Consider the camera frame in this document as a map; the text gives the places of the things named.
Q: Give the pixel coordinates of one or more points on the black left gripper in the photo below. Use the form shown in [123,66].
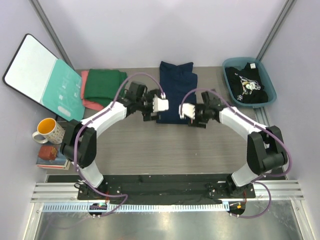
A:
[147,116]

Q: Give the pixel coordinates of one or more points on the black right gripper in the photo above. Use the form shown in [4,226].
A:
[195,122]

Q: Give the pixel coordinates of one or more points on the navy blue t shirt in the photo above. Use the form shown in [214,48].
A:
[176,81]

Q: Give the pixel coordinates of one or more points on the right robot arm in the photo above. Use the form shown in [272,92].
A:
[265,149]

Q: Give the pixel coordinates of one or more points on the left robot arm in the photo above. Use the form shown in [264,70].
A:
[79,144]

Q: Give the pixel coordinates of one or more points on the stack of books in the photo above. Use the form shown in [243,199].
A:
[60,163]

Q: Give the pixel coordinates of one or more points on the folded green t shirt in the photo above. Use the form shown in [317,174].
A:
[102,85]

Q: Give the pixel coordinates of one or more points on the black printed t shirt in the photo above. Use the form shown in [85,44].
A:
[246,85]

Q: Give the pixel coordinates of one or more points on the teal plastic bin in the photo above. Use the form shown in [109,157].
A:
[239,63]

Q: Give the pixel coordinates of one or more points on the folded pink t shirt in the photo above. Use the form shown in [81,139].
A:
[87,103]

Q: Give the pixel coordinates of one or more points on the yellow inside floral mug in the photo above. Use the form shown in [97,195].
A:
[49,130]

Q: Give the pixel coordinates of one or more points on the red small box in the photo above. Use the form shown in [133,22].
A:
[48,153]

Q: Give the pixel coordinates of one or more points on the white and teal board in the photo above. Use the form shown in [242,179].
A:
[37,73]

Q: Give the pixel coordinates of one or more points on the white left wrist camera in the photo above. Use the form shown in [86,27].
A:
[159,103]

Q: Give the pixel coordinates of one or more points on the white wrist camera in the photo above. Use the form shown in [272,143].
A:
[159,103]
[187,110]

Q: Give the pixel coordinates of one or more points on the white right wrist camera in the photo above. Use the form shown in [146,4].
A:
[187,110]

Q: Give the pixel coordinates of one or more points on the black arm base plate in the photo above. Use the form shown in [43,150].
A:
[166,189]

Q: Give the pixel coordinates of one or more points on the left aluminium frame post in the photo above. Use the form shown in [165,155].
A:
[50,30]

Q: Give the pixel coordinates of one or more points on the aluminium frame post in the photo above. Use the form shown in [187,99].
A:
[50,30]
[282,16]

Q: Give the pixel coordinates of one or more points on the aluminium front rail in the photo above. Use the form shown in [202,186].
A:
[66,197]

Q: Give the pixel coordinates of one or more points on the right aluminium frame post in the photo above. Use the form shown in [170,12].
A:
[282,16]

